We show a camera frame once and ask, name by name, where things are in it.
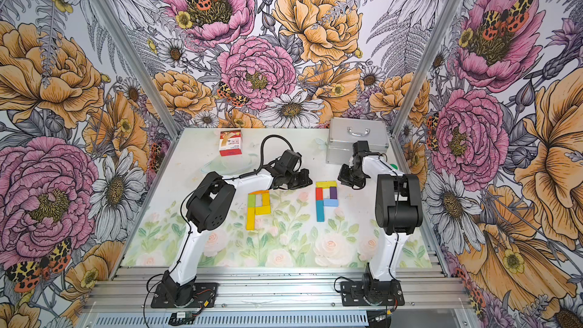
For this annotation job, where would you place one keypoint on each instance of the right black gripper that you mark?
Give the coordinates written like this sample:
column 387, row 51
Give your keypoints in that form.
column 342, row 177

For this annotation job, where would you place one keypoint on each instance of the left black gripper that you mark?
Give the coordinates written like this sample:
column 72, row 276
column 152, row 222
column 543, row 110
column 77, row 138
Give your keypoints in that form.
column 304, row 181

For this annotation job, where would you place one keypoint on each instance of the purple block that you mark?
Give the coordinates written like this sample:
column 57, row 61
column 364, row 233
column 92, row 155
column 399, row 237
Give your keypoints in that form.
column 333, row 193

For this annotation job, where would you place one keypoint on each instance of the yellow-green block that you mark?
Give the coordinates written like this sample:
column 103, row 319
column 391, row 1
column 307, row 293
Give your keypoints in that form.
column 325, row 185

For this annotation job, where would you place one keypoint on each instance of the red block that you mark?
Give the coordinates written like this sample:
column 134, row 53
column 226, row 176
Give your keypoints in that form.
column 319, row 194

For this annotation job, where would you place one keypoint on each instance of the short yellow block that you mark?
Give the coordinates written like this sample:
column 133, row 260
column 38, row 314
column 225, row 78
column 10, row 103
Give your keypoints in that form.
column 266, row 200

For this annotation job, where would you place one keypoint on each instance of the orange long block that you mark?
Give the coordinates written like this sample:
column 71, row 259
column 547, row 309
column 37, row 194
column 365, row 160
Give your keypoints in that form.
column 259, row 192

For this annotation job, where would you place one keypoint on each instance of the light blue block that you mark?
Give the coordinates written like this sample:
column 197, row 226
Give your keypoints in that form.
column 331, row 203

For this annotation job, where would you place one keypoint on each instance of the teal block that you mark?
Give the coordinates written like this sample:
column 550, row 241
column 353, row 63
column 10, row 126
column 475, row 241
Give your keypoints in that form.
column 320, row 211

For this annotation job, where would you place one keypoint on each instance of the green block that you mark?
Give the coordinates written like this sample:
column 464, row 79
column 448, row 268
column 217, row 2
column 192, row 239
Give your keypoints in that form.
column 251, row 201

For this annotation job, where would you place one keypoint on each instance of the long yellow block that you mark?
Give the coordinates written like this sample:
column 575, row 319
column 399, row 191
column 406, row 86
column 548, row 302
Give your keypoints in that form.
column 250, row 224

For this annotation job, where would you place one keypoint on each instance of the yellow block crosswise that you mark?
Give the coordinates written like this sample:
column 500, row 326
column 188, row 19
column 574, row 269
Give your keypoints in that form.
column 264, row 210

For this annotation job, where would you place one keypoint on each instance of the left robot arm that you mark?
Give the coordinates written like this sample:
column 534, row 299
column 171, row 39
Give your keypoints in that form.
column 206, row 209

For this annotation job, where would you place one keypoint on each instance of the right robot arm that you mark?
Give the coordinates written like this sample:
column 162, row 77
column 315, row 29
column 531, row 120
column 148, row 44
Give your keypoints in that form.
column 398, row 213

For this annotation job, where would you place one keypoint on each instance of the silver metal case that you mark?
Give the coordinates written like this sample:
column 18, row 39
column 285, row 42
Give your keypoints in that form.
column 344, row 132

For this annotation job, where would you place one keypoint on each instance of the clear glass bowl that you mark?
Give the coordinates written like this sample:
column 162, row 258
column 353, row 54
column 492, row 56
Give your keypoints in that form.
column 232, row 165

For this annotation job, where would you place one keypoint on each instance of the red white cardboard box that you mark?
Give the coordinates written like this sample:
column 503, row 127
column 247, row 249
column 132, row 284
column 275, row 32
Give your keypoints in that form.
column 230, row 143

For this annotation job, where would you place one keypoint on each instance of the small circuit board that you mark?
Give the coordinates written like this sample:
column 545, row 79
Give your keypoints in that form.
column 181, row 318

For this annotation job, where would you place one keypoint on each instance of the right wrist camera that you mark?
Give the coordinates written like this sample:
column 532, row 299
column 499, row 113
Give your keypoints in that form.
column 360, row 149

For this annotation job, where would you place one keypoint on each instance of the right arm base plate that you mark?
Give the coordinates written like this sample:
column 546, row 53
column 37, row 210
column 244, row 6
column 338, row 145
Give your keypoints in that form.
column 374, row 294

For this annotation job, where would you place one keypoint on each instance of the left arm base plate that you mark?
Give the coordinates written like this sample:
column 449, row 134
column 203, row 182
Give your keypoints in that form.
column 193, row 295

